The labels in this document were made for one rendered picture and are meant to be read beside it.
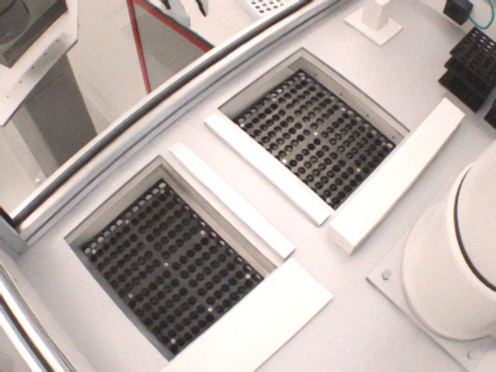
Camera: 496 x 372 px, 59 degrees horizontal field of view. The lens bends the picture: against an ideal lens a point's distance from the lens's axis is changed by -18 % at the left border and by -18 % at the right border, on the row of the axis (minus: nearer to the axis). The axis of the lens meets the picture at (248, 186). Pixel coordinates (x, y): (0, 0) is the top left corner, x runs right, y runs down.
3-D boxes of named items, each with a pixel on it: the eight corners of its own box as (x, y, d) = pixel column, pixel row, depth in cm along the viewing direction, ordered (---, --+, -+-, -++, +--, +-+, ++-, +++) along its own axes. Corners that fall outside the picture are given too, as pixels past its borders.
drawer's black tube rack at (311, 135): (229, 144, 89) (227, 123, 84) (297, 89, 95) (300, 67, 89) (325, 230, 82) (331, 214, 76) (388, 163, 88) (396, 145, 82)
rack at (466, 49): (437, 81, 83) (449, 51, 75) (462, 54, 87) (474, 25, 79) (475, 113, 80) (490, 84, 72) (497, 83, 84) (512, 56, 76)
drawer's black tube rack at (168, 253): (91, 262, 79) (80, 248, 74) (167, 195, 85) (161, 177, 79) (180, 361, 72) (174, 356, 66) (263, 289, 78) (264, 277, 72)
